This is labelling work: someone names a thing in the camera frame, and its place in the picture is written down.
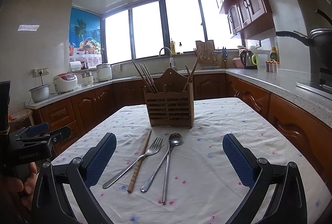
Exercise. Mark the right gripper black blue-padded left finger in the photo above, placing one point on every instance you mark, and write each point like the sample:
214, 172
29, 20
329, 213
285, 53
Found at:
50, 202

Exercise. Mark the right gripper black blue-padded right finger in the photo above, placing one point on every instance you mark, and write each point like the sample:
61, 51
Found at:
288, 202

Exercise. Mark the wooden chopstick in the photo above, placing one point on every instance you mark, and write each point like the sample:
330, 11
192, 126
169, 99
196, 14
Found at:
191, 73
141, 65
142, 77
138, 165
150, 77

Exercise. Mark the person's left hand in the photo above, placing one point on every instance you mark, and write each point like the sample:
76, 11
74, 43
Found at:
17, 196

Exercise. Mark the metal inner pot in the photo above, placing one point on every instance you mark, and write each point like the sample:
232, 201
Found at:
40, 93

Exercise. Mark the red white rice cooker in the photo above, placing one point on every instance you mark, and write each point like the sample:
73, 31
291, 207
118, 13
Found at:
65, 82

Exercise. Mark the wooden chopstick on table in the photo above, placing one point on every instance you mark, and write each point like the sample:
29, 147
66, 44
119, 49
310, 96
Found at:
138, 165

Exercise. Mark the white floral tablecloth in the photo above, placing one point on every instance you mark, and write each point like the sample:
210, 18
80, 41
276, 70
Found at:
203, 187

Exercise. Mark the tropical fruit poster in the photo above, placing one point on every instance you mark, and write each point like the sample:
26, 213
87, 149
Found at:
85, 37

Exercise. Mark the steel chopstick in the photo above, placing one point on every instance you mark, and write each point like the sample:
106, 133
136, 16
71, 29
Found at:
166, 177

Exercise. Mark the steel spoon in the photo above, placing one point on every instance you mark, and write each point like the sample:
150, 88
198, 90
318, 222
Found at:
174, 140

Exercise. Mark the steel fork left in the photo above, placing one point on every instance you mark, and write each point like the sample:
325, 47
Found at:
150, 151

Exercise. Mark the pink spice jar set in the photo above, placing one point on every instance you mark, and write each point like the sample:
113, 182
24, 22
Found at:
272, 66

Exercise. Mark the yellow oil bottle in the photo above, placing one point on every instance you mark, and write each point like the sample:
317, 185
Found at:
273, 55

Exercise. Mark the wooden utensil holder box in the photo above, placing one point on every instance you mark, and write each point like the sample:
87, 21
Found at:
172, 101

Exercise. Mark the steel electric kettle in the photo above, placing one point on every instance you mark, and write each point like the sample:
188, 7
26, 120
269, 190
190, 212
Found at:
245, 57

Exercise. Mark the chrome sink faucet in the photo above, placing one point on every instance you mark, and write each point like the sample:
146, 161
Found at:
168, 53

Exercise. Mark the yellow dish soap bottle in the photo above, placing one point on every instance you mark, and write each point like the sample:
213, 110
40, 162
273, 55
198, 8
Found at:
173, 49

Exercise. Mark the wall power socket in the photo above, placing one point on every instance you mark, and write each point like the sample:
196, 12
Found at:
40, 72

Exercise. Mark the green handled cup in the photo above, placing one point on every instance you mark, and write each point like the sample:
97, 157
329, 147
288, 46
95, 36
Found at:
254, 59

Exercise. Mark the black pan handle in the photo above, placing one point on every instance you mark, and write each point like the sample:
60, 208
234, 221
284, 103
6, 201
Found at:
306, 41

